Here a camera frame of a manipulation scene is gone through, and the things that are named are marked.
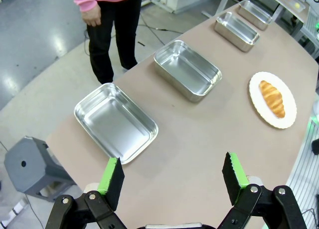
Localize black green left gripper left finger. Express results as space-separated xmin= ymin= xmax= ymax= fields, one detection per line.
xmin=45 ymin=157 xmax=125 ymax=229

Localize person's black trousers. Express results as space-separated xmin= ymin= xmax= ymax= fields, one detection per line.
xmin=86 ymin=0 xmax=144 ymax=85

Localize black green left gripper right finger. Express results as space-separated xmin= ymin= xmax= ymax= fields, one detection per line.
xmin=217 ymin=152 xmax=308 ymax=229

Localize grey plastic stool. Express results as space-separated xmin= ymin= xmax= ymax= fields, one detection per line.
xmin=3 ymin=136 xmax=75 ymax=203

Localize deep steel rectangular container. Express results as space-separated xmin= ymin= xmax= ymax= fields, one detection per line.
xmin=153 ymin=39 xmax=223 ymax=103

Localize small steel rectangular container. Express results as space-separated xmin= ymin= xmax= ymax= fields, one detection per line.
xmin=213 ymin=11 xmax=260 ymax=53
xmin=237 ymin=0 xmax=273 ymax=31

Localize golden croissant bread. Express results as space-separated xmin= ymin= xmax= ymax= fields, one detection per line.
xmin=259 ymin=80 xmax=286 ymax=119

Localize black floor cable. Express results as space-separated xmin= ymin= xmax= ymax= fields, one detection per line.
xmin=83 ymin=13 xmax=184 ymax=56

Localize white scalloped paper plate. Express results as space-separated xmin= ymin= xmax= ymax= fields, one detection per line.
xmin=249 ymin=71 xmax=298 ymax=129

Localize person's right hand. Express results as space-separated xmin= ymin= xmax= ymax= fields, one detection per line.
xmin=81 ymin=6 xmax=102 ymax=27

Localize large steel rectangular tray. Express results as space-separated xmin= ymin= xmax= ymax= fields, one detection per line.
xmin=73 ymin=82 xmax=160 ymax=165

